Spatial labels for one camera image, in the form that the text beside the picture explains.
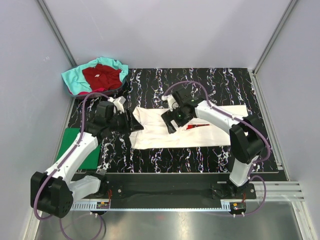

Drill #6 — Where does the black marble table mat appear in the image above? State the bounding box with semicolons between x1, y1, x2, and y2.
79;68;267;174

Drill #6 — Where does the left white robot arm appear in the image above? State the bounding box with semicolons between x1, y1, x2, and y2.
30;96;143;220

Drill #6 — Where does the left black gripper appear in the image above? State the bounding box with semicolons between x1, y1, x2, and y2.
107;109;144;135

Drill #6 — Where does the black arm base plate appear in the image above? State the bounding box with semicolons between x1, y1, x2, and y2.
85;173;257;211

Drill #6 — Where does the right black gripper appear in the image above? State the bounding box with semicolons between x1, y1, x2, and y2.
161;105;194;134

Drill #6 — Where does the folded green t-shirt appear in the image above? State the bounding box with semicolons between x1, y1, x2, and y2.
55;128;101;170

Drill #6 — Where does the pink garment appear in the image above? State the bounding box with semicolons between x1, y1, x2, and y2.
78;88;106;96

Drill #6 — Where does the dark laundry basket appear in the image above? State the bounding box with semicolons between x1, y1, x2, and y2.
68;72;127;100

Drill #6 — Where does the aluminium frame rail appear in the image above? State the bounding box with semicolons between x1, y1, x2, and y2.
252;181;306;202

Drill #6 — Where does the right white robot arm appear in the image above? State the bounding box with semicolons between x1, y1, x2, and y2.
161;90;268;199

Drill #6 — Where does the white printed t-shirt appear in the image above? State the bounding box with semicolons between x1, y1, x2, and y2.
129;105;248;150

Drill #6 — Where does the teal t-shirt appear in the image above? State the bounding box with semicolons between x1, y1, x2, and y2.
61;57;129;96

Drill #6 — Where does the red t-shirt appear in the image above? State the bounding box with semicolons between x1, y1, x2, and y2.
82;63;122;92

